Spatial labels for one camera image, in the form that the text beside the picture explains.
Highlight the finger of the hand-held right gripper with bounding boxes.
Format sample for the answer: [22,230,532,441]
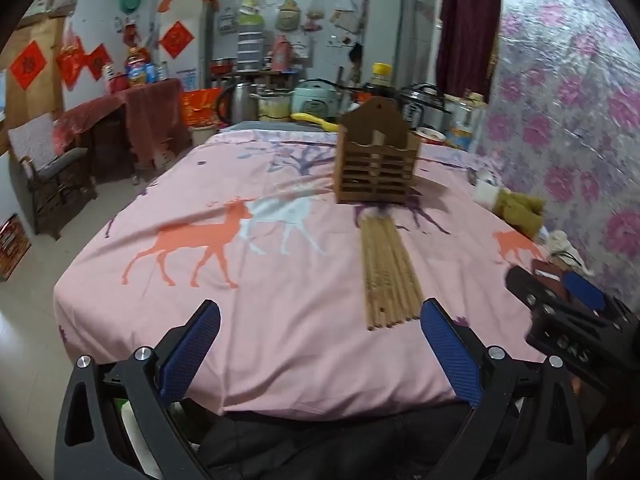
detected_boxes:
[561,269,611,313]
[505,264,557,314]

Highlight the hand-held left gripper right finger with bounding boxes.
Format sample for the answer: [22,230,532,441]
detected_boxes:
[419,297,587,480]

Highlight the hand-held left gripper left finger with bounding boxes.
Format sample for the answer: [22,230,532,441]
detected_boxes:
[54,299,222,480]

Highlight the bundle of wooden chopsticks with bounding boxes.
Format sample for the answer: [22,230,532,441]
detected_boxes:
[357,210,425,332]

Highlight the wooden chopstick holder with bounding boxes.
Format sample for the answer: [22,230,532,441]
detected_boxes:
[334,96,422,205]

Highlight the person's right forearm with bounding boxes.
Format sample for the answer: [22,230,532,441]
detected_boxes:
[570,375,601,411]

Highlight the brown flip phone case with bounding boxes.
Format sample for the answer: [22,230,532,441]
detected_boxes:
[530,257,568,295]

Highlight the white crumpled rag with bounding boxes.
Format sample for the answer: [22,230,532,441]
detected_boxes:
[547,230,581,261]

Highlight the olive green towel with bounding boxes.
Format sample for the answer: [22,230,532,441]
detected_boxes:
[492,187,546,238]

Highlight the pink deer print tablecloth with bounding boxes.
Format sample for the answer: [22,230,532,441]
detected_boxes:
[52,130,556,421]

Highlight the white towel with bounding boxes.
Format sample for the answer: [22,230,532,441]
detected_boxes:
[472,177,501,206]

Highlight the person's black pants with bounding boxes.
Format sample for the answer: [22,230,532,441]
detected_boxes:
[190,400,481,480]

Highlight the clear oil bottle yellow label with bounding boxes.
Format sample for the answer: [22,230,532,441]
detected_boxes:
[447,91,488,151]

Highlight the red gift box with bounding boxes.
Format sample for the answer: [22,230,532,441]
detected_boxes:
[0,214,32,281]

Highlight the white plastic bucket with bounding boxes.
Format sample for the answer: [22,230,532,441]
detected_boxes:
[189,124,231,147]

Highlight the black silver pressure cooker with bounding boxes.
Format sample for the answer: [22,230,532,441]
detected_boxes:
[400,82,451,131]

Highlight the wooden armchair with cushion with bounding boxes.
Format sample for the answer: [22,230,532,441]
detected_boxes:
[7,112,98,238]

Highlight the red gift bag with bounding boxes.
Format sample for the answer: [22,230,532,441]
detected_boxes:
[181,87,223,128]

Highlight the red cloth covered table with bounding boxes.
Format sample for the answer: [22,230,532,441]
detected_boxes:
[52,78,186,181]

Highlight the steel electric kettle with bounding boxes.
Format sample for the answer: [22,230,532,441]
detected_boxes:
[216,81,253,125]

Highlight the cream cooking pot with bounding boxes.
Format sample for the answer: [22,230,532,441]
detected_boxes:
[255,91,293,122]

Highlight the yellow plastic scoop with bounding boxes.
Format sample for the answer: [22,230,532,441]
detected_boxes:
[291,112,338,132]

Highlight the soy sauce bottle yellow cap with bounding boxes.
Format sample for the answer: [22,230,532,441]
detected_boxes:
[361,62,401,101]

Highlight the green rice cooker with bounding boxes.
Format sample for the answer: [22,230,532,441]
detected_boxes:
[291,79,342,116]

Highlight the white refrigerator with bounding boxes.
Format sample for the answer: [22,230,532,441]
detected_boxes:
[157,0,213,91]

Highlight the cooking oil bottle red label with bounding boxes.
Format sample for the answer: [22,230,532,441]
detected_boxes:
[125,46,148,86]

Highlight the brown wooden door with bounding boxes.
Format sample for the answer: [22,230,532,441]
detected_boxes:
[0,15,66,131]

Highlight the red diamond paper decoration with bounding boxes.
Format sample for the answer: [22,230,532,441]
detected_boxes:
[10,40,48,92]
[86,43,112,81]
[159,21,197,60]

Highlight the pink thermos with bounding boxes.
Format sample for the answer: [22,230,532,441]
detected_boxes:
[270,35,295,72]

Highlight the stacked containers green lid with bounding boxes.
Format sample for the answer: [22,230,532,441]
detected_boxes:
[236,7,266,72]

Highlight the white hanging bag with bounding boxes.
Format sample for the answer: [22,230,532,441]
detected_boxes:
[329,0,361,36]

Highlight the beige hanging cloth pouch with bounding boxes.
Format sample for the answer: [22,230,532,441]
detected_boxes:
[276,0,301,33]

